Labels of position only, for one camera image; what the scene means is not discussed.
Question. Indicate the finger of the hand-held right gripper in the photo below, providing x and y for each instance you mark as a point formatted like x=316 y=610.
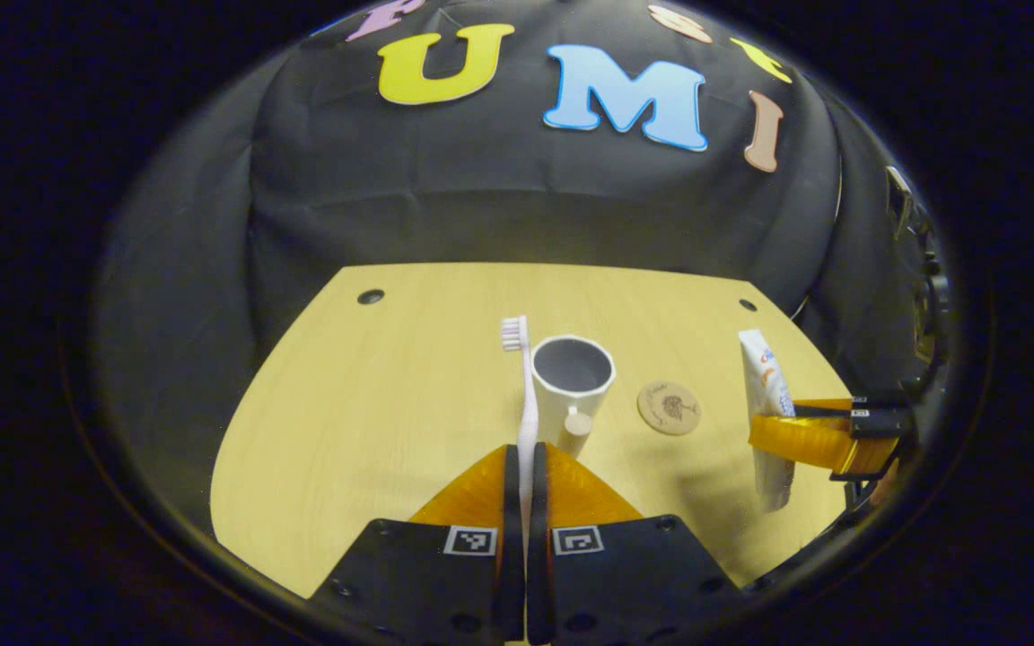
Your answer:
x=804 y=440
x=840 y=412

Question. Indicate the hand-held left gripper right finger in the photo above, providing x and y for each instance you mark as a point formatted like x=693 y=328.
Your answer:
x=538 y=538

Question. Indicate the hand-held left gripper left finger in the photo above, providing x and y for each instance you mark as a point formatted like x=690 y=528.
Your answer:
x=512 y=538

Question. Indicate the white toothpaste tube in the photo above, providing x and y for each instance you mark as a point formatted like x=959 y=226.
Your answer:
x=764 y=377

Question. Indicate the pale pink toothbrush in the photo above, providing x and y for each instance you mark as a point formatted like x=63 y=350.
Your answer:
x=528 y=413

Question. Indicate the round wooden coaster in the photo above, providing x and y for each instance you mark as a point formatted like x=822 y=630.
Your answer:
x=670 y=408

